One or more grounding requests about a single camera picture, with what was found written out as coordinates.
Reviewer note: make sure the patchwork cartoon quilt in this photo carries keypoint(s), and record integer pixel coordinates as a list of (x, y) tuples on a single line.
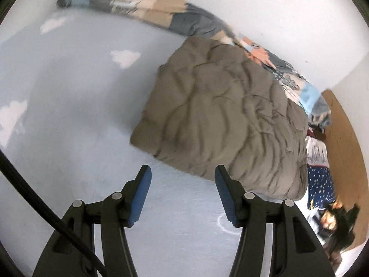
[(186, 19)]

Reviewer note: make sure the navy star pattern pillow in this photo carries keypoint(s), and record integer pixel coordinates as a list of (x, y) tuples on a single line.
[(321, 191)]

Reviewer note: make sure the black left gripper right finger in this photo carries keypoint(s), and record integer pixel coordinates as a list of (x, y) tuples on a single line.
[(247, 211)]

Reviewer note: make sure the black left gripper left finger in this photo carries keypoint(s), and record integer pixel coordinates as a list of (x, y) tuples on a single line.
[(120, 211)]

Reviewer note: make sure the light blue fleece bed blanket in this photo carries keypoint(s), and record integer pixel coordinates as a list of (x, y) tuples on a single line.
[(73, 88)]

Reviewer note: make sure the orange patterned cloth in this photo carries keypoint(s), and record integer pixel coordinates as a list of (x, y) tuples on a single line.
[(331, 215)]

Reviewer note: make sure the olive green padded jacket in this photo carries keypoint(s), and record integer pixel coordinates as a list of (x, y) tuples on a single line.
[(211, 106)]

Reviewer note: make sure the wooden headboard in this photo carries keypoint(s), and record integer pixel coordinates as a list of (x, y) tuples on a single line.
[(347, 166)]

